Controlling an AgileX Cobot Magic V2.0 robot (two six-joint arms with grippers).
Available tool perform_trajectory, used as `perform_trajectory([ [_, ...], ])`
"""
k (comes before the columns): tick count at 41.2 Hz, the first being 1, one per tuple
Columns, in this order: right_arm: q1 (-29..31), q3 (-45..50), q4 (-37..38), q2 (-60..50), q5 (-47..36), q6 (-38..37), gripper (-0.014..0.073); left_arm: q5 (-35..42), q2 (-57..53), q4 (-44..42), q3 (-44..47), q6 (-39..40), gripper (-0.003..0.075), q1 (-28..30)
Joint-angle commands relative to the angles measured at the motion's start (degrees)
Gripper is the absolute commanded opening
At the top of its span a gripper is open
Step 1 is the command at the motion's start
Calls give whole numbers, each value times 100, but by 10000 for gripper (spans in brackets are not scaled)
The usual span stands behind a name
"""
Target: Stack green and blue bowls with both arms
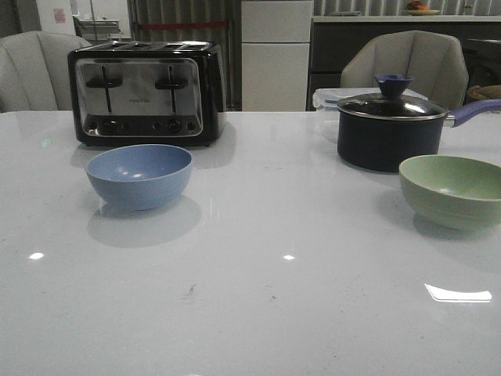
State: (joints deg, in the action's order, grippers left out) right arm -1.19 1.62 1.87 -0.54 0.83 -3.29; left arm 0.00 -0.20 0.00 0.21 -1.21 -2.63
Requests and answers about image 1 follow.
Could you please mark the blue bowl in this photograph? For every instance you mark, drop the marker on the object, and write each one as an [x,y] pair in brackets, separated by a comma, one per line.
[140,177]

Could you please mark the green bowl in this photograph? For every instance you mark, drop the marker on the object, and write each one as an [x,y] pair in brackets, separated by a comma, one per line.
[456,192]

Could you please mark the clear plastic food container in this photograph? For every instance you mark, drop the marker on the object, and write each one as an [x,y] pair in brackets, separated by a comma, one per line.
[325,99]

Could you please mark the dark blue saucepan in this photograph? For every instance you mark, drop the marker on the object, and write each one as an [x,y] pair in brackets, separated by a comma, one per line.
[381,145]

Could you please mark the white cabinet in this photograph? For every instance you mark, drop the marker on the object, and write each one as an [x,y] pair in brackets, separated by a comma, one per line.
[275,51]

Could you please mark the black chrome four-slot toaster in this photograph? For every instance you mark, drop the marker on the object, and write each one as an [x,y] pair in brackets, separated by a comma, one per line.
[127,93]

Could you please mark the glass pot lid blue knob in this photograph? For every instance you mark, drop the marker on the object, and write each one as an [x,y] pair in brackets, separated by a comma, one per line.
[390,103]

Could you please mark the dark kitchen counter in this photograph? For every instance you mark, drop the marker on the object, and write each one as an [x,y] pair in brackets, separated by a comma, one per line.
[335,40]

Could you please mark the right beige chair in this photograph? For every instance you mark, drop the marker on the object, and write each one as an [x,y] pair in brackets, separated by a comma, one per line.
[434,61]

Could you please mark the beige chair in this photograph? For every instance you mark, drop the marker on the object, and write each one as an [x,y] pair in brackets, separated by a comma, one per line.
[434,61]
[34,71]

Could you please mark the left beige chair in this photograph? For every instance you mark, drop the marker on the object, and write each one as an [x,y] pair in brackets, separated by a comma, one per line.
[34,71]

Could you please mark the fruit plate on counter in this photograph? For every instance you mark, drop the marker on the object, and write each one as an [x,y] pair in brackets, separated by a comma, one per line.
[417,8]

